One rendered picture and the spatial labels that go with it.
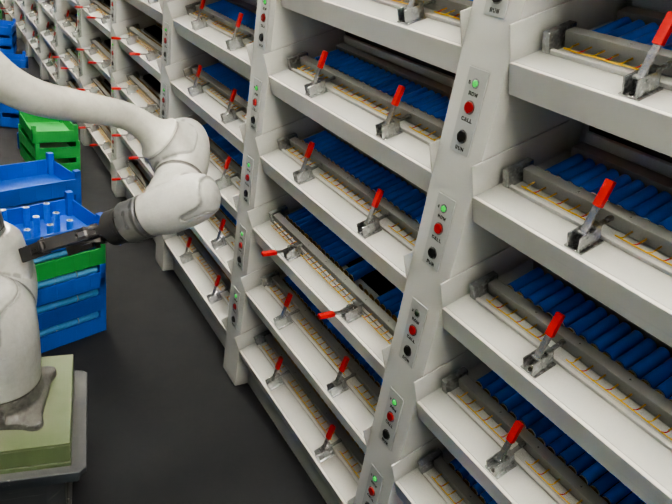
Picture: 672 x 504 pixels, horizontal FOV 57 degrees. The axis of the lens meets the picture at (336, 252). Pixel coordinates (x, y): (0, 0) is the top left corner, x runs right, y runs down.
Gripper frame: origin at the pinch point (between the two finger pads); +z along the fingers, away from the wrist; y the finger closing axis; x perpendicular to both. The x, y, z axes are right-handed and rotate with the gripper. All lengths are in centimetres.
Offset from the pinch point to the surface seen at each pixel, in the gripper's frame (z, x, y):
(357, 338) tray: -59, 36, -5
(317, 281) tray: -50, 24, -19
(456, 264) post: -84, 25, 14
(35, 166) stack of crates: 52, -38, -65
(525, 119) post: -100, 8, 16
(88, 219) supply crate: 23, -12, -46
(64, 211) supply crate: 33, -17, -48
